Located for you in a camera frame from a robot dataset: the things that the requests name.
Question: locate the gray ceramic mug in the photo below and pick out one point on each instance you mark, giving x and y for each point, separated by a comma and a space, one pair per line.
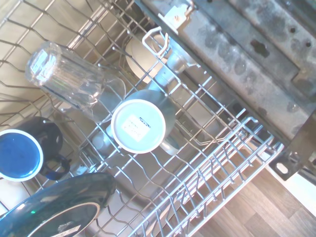
138, 123

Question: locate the dark blue mug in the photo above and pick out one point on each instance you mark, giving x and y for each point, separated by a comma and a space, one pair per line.
22, 153

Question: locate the white round plate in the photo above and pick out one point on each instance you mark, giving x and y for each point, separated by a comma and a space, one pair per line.
139, 59

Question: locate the clear drinking glass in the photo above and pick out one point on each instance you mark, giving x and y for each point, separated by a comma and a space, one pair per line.
66, 74

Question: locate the dark blue plate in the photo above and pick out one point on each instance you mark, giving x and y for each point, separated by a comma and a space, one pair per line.
56, 207

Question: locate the dishwasher tub frame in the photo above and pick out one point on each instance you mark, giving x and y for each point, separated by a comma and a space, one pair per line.
247, 49

